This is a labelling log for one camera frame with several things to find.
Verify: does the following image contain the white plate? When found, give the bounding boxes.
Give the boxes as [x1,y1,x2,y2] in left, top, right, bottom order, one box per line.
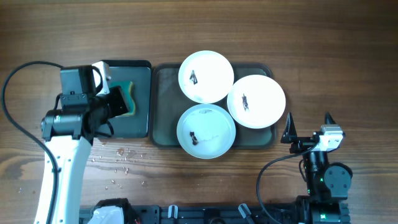
[176,104,236,159]
[178,50,234,104]
[227,75,286,129]

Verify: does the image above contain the green yellow sponge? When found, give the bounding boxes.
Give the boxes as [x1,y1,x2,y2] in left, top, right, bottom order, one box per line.
[108,81,136,116]

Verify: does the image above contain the white plate top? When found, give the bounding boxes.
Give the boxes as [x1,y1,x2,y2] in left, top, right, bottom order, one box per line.
[178,50,234,104]

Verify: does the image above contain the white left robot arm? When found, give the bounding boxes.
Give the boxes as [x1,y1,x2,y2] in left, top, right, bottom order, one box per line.
[34,61,129,223]

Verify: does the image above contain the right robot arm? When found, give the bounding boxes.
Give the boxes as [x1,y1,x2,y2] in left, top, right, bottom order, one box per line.
[280,113,353,224]

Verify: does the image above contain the small black tray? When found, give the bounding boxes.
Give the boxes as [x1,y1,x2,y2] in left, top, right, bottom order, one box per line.
[102,60,152,139]

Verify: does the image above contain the large dark tray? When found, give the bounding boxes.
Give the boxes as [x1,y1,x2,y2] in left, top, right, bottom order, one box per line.
[149,63,277,149]

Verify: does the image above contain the white plate bottom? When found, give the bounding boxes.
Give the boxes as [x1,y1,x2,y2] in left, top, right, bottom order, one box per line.
[176,104,236,159]

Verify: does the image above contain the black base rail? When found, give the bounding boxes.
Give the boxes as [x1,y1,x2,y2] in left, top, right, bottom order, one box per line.
[79,202,351,224]

